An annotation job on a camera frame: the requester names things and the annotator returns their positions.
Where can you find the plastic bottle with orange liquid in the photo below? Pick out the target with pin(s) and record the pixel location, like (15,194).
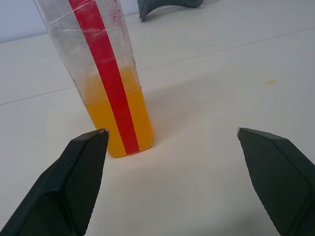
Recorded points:
(115,98)

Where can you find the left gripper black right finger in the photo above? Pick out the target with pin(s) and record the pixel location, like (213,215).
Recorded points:
(283,182)

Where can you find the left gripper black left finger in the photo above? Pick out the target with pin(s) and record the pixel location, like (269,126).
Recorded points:
(61,186)

